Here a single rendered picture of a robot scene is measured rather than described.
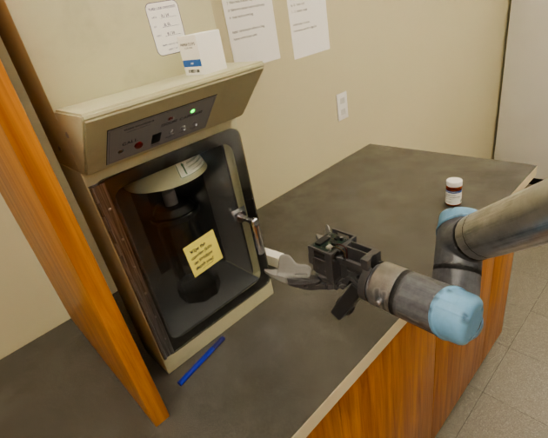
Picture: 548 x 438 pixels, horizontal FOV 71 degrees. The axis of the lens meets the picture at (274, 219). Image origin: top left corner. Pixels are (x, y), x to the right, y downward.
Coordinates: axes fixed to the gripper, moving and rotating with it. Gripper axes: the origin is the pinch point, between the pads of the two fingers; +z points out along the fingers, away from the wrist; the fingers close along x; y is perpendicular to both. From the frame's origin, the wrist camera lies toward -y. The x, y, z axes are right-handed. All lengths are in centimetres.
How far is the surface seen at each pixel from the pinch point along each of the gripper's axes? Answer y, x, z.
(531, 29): 6, -283, 45
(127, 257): 9.3, 26.3, 13.6
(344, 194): -20, -60, 34
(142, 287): 2.3, 25.8, 13.6
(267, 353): -21.0, 9.6, 1.9
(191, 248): 4.3, 14.0, 13.7
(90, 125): 34.0, 26.9, 4.0
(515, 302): -112, -146, -6
